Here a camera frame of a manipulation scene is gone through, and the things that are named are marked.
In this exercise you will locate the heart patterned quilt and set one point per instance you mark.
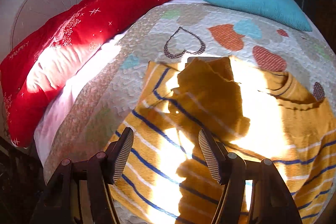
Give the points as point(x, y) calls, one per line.
point(178, 34)

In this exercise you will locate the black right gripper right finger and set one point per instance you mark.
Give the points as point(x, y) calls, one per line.
point(271, 200)

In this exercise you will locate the red long pillow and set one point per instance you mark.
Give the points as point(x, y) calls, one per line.
point(37, 69)

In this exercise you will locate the pink bed sheet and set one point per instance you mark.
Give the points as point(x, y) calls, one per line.
point(58, 109)

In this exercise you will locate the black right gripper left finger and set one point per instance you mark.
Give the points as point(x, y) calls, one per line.
point(78, 192)

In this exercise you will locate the yellow striped knit sweater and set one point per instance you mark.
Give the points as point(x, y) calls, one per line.
point(257, 114)

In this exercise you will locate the teal knit cushion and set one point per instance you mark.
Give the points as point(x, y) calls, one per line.
point(286, 12)

